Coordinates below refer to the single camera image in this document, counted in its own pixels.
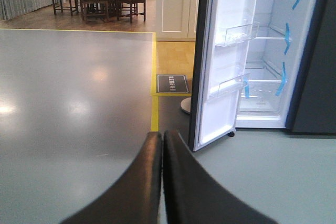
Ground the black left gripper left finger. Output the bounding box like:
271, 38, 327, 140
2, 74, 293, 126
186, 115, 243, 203
62, 132, 162, 223

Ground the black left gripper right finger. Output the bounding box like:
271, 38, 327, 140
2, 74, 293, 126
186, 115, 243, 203
163, 130, 275, 223

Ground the round white stand base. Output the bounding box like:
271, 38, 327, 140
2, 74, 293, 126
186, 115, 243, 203
180, 97, 192, 114

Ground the clear lower door bin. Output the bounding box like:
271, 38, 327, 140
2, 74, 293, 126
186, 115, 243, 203
209, 73, 250, 98

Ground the clear door bin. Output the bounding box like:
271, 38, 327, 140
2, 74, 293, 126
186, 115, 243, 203
209, 73, 250, 98
215, 22, 259, 47

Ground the dark floor sign sticker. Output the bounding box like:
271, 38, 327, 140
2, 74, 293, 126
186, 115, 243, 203
156, 74, 189, 93

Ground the clear crisper drawer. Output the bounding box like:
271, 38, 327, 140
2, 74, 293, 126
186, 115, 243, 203
238, 80, 281, 114

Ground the dark grey refrigerator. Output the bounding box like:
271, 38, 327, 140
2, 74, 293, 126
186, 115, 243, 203
236, 0, 335, 134

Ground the clear middle door bin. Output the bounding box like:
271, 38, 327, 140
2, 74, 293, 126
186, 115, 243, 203
215, 22, 259, 47

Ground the white panelled cabinet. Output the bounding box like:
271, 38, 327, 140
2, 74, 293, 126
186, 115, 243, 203
156, 0, 199, 41

